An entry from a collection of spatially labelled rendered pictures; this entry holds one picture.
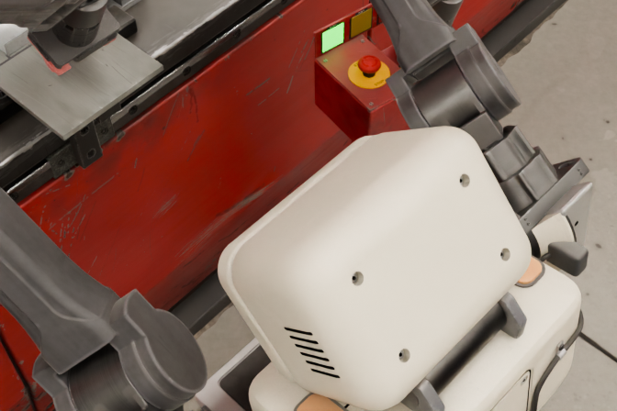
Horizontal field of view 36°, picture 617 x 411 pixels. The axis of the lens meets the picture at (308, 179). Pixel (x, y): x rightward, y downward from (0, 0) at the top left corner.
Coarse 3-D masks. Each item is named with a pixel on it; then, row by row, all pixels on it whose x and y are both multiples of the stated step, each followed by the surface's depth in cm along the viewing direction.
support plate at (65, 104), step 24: (24, 48) 138; (120, 48) 138; (0, 72) 135; (24, 72) 135; (48, 72) 135; (72, 72) 135; (96, 72) 135; (120, 72) 135; (144, 72) 134; (24, 96) 132; (48, 96) 132; (72, 96) 132; (96, 96) 132; (120, 96) 132; (48, 120) 129; (72, 120) 129
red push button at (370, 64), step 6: (360, 60) 163; (366, 60) 162; (372, 60) 162; (378, 60) 163; (360, 66) 162; (366, 66) 162; (372, 66) 162; (378, 66) 162; (366, 72) 162; (372, 72) 162
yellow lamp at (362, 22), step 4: (364, 12) 166; (368, 12) 167; (356, 16) 166; (360, 16) 166; (364, 16) 167; (368, 16) 168; (352, 20) 166; (356, 20) 167; (360, 20) 167; (364, 20) 168; (368, 20) 169; (352, 24) 167; (356, 24) 167; (360, 24) 168; (364, 24) 169; (368, 24) 170; (352, 28) 167; (356, 28) 168; (360, 28) 169; (364, 28) 170; (352, 32) 168; (356, 32) 169; (360, 32) 170; (352, 36) 169
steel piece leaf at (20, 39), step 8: (0, 24) 141; (8, 24) 141; (0, 32) 140; (8, 32) 140; (16, 32) 140; (24, 32) 137; (0, 40) 139; (8, 40) 139; (16, 40) 136; (24, 40) 138; (0, 48) 138; (8, 48) 136; (16, 48) 137
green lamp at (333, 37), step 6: (342, 24) 165; (330, 30) 164; (336, 30) 165; (342, 30) 166; (324, 36) 164; (330, 36) 165; (336, 36) 166; (342, 36) 167; (324, 42) 165; (330, 42) 166; (336, 42) 167; (324, 48) 166; (330, 48) 167
